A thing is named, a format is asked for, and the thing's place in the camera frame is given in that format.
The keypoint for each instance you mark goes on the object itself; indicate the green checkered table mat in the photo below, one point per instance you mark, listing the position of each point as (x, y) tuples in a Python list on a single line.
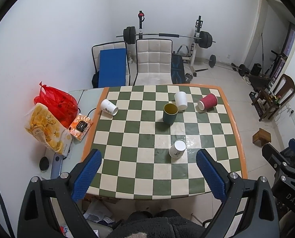
[(135, 143)]

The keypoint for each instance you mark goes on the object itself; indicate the black speaker box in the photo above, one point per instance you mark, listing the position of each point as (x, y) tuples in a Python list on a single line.
[(256, 69)]

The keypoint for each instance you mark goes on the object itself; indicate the red ribbed paper cup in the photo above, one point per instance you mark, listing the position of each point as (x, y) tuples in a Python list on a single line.
[(207, 102)]

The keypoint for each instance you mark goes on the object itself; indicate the plain white paper cup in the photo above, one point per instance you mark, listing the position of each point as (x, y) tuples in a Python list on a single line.
[(181, 100)]

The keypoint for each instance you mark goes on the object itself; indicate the blue phone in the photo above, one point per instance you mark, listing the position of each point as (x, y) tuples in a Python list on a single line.
[(56, 166)]

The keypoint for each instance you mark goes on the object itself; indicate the black round lid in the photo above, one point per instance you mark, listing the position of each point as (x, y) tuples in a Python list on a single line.
[(44, 164)]

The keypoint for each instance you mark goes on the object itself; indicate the brown wooden chair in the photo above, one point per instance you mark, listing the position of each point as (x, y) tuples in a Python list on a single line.
[(267, 102)]

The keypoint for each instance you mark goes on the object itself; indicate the dark green yellow-lined cup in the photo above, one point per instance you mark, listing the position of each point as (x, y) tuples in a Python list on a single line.
[(170, 111)]

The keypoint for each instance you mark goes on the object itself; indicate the yellow flower tissue pack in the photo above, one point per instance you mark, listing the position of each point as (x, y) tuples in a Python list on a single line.
[(44, 127)]

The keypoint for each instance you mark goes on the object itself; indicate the small wooden stool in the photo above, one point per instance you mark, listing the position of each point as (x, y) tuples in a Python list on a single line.
[(261, 138)]

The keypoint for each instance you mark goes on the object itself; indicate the white paper cup lying left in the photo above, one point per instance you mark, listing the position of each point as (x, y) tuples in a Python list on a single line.
[(108, 107)]

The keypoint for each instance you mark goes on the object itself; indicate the orange wet wipes pack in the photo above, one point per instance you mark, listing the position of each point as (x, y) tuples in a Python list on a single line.
[(80, 126)]

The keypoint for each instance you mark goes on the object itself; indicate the white weight bench rack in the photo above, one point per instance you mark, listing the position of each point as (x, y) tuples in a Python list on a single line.
[(193, 48)]

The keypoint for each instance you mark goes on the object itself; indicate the dumbbell on floor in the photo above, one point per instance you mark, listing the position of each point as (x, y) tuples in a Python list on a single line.
[(241, 69)]

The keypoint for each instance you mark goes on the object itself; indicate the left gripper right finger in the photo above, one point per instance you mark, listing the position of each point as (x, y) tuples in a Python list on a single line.
[(259, 218)]

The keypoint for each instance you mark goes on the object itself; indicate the grey side table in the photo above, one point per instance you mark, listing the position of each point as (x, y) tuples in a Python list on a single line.
[(73, 150)]

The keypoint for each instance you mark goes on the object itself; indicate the white calligraphy paper cup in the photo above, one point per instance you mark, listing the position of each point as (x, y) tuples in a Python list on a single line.
[(177, 149)]

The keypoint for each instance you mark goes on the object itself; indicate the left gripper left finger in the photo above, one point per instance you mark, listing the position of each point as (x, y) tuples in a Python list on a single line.
[(37, 217)]

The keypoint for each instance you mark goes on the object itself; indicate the red plastic bag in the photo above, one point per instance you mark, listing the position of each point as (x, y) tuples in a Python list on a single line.
[(61, 104)]

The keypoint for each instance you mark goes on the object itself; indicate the barbell on rack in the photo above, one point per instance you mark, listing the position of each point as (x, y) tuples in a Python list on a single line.
[(204, 40)]

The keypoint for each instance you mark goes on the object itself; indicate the white padded chair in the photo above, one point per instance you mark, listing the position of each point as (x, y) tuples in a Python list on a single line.
[(154, 60)]

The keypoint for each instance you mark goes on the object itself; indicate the black blue bench pad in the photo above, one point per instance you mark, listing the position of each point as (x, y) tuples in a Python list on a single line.
[(177, 70)]

